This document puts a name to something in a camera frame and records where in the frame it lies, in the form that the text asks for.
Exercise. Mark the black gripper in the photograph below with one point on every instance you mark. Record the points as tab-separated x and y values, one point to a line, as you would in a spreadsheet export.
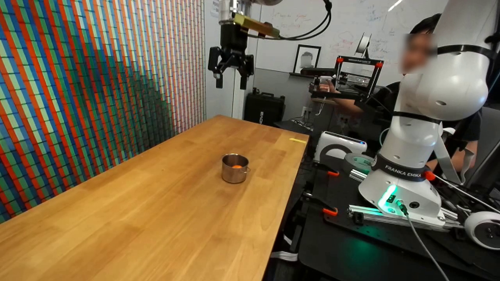
231	48

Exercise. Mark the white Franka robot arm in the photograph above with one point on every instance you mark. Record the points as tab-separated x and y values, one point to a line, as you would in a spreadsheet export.
442	87

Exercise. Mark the small steel pot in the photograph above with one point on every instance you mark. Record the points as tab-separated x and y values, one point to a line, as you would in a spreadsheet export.
234	172

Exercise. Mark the black carrying case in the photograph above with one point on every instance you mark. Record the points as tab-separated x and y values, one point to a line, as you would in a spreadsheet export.
264	108

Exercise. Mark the framed portrait picture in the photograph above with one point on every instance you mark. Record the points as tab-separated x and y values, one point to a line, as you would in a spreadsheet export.
306	58

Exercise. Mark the white and grey box device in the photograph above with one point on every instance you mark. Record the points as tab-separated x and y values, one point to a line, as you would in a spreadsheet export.
337	145

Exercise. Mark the seated person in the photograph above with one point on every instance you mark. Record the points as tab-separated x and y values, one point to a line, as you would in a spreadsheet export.
458	140

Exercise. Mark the white round device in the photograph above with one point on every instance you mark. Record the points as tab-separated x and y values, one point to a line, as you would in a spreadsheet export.
483	229

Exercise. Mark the yellow wrist camera mount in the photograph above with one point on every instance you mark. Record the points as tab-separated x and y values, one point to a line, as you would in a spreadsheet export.
254	25

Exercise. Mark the black frame with red corners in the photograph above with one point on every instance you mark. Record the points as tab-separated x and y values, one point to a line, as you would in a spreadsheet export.
359	62

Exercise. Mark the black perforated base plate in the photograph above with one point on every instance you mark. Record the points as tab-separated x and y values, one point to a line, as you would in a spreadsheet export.
375	243

